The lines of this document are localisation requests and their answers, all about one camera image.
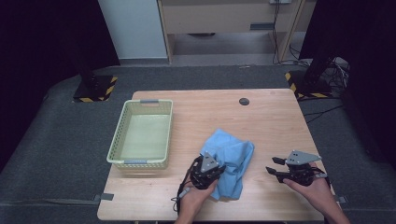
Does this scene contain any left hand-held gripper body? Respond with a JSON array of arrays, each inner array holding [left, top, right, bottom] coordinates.
[[190, 151, 226, 190]]

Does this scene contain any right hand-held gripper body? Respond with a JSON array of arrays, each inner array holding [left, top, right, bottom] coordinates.
[[277, 149, 329, 188]]

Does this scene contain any blue shirt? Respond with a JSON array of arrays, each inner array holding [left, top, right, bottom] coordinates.
[[199, 128, 256, 202]]

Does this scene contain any pale green plastic basket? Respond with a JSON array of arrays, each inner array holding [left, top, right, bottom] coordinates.
[[106, 98, 174, 171]]

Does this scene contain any person's right hand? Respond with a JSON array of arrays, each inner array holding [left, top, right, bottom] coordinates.
[[282, 161, 334, 209]]

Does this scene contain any person's left hand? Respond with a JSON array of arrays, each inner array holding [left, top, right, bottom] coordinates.
[[178, 178, 219, 217]]

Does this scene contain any black stand with striped base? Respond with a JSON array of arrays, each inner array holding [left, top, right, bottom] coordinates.
[[62, 31, 119, 104], [284, 55, 336, 100]]

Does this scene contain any dark curtain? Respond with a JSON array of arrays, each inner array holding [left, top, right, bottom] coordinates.
[[298, 0, 396, 171], [0, 0, 121, 169]]

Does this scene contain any white cabinet panel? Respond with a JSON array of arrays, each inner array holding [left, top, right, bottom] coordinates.
[[97, 0, 169, 60]]

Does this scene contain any right hand-held gripper cable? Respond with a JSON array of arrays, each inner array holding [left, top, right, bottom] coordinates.
[[311, 166, 332, 188]]

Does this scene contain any hand-held gripper cable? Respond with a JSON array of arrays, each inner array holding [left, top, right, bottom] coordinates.
[[171, 160, 200, 213], [311, 166, 332, 188]]

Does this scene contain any left hand-held gripper cable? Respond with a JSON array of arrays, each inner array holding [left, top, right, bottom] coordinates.
[[171, 160, 200, 213]]

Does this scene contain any black floor cable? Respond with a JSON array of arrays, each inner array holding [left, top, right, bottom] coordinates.
[[303, 104, 346, 124]]

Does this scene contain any tangled cable bundle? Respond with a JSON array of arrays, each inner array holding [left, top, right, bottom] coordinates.
[[323, 57, 350, 91]]

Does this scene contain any black hanging cable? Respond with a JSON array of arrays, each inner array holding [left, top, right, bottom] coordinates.
[[271, 0, 312, 67]]

